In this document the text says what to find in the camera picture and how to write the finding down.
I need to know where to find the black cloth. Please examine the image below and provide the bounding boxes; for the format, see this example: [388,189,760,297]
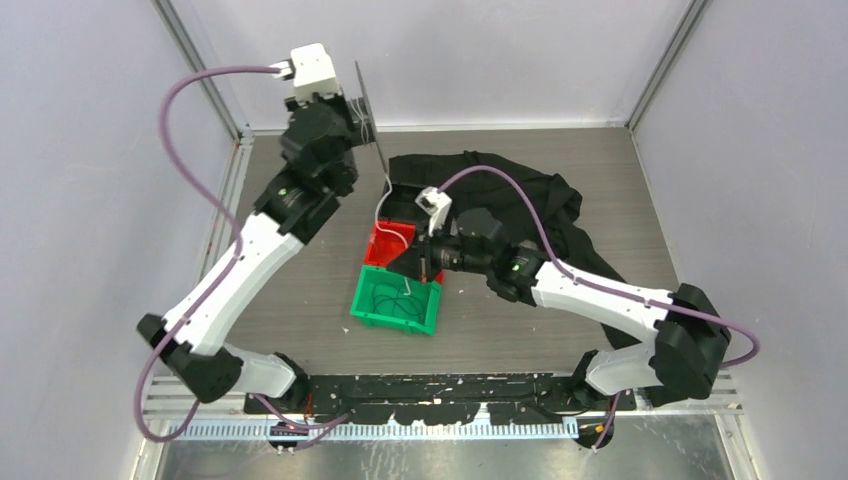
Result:
[389,151,625,306]

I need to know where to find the grey perforated cable spool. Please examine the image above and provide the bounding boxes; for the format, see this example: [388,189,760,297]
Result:
[354,60,390,177]

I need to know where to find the dark blue cable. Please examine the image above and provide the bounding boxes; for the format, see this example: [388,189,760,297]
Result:
[370,283,425,319]

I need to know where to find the white cable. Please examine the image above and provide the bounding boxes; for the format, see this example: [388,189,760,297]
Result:
[349,95,415,296]

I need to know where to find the black plastic bin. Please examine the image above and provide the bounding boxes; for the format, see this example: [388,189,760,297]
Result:
[379,182,428,224]

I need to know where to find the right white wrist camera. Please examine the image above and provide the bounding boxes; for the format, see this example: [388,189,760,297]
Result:
[415,187,452,237]

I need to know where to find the red plastic bin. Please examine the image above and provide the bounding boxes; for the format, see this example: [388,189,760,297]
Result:
[357,220,416,288]

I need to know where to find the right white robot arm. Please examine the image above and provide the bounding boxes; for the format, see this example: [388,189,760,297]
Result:
[388,209,731,411]

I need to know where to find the green plastic bin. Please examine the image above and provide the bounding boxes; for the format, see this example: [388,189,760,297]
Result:
[350,266,442,336]

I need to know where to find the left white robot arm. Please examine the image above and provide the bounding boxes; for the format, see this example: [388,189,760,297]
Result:
[137,96,375,414]

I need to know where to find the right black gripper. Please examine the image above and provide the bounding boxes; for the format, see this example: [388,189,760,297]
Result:
[389,218,493,283]

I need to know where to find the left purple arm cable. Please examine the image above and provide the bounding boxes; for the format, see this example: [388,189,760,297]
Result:
[132,64,293,445]

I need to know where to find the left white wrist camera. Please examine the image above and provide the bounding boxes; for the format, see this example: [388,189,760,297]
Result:
[270,43,343,104]

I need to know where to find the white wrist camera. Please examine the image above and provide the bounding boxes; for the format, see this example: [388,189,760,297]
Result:
[270,43,343,104]
[415,187,452,237]

